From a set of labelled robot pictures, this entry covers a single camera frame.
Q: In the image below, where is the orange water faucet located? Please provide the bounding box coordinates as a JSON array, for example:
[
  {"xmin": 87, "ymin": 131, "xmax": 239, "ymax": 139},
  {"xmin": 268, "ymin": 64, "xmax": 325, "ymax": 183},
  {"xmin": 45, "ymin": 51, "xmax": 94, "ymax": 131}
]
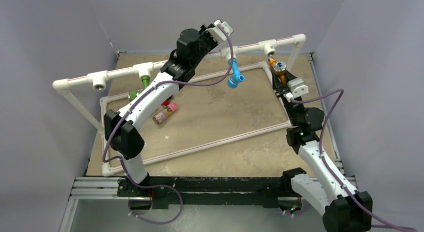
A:
[{"xmin": 268, "ymin": 57, "xmax": 288, "ymax": 85}]

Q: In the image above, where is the white PVC pipe frame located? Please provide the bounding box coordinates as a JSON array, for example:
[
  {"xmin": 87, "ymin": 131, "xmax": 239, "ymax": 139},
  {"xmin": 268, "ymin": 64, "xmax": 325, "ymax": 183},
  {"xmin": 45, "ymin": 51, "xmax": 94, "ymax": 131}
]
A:
[{"xmin": 52, "ymin": 29, "xmax": 306, "ymax": 177}]

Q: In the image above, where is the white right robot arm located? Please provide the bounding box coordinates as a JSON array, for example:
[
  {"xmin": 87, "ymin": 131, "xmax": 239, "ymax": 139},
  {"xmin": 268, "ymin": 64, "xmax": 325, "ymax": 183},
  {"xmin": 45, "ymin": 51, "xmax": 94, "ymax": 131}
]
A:
[{"xmin": 272, "ymin": 70, "xmax": 373, "ymax": 231}]

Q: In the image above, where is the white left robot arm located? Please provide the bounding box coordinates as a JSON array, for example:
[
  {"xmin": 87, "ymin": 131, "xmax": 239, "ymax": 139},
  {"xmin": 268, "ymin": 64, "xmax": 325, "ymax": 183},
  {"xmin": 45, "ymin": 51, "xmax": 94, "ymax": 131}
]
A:
[{"xmin": 104, "ymin": 21, "xmax": 233, "ymax": 196}]

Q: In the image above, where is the blue water faucet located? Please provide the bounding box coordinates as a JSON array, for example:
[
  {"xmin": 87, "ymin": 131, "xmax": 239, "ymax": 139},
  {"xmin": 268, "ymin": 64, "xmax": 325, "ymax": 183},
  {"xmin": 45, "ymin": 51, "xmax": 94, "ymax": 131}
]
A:
[{"xmin": 227, "ymin": 59, "xmax": 245, "ymax": 89}]

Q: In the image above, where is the green water faucet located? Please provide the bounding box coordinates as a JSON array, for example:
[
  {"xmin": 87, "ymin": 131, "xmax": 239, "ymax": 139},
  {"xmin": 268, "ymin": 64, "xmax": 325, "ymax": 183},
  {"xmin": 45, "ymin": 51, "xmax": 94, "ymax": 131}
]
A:
[{"xmin": 128, "ymin": 76, "xmax": 151, "ymax": 101}]

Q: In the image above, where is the red and black faucet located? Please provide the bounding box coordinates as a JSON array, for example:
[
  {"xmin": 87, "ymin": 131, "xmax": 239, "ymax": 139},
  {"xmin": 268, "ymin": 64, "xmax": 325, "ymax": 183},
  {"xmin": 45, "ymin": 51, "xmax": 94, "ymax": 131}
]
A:
[{"xmin": 161, "ymin": 96, "xmax": 173, "ymax": 107}]

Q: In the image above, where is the pink capped colourful bottle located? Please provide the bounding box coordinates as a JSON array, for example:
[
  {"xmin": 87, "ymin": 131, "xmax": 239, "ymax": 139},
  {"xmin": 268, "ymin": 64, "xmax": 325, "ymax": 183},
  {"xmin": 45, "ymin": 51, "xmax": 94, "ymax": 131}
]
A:
[{"xmin": 152, "ymin": 103, "xmax": 178, "ymax": 125}]

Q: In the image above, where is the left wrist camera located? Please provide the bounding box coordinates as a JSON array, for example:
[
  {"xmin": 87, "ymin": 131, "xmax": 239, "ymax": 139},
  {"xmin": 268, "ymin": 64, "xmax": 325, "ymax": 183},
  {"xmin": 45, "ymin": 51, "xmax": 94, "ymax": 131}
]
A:
[{"xmin": 206, "ymin": 19, "xmax": 234, "ymax": 43}]

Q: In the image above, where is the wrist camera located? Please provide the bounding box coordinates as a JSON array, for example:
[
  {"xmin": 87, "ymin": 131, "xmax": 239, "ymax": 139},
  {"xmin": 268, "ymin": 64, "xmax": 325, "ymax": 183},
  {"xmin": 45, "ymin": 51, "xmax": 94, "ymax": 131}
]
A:
[
  {"xmin": 206, "ymin": 19, "xmax": 234, "ymax": 43},
  {"xmin": 283, "ymin": 78, "xmax": 309, "ymax": 102}
]

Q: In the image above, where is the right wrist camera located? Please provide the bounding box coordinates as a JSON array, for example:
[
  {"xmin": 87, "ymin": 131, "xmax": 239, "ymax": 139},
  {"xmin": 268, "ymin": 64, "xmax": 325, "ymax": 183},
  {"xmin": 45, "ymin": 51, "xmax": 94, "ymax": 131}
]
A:
[{"xmin": 283, "ymin": 78, "xmax": 309, "ymax": 102}]

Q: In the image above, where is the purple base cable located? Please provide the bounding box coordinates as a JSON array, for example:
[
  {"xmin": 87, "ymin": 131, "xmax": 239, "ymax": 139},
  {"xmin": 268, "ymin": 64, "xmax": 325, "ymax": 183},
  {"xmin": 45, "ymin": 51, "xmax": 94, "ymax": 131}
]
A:
[{"xmin": 127, "ymin": 184, "xmax": 185, "ymax": 225}]

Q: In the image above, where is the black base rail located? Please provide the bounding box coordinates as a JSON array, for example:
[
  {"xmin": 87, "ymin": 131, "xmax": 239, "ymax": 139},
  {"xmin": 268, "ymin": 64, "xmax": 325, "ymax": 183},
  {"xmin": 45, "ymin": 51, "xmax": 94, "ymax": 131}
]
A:
[{"xmin": 117, "ymin": 176, "xmax": 303, "ymax": 211}]

